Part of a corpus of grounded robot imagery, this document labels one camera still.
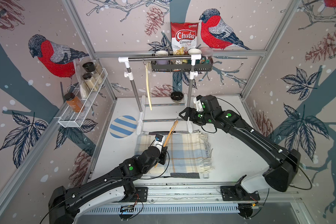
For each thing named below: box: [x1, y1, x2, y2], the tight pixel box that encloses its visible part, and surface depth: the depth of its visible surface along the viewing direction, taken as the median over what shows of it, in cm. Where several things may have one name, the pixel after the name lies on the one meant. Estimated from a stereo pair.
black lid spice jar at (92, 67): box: [82, 59, 103, 76], surface depth 81 cm
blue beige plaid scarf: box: [134, 131, 215, 177], surface depth 88 cm
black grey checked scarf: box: [148, 130, 201, 179], surface depth 81 cm
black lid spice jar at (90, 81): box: [82, 72, 98, 92], surface depth 78 cm
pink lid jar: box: [199, 46, 214, 64], surface depth 87 cm
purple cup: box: [155, 49, 169, 65], surface depth 85 cm
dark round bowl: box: [170, 91, 184, 103], surface depth 117 cm
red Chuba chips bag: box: [170, 21, 199, 54], surface depth 81 cm
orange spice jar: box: [63, 92, 84, 113], surface depth 68 cm
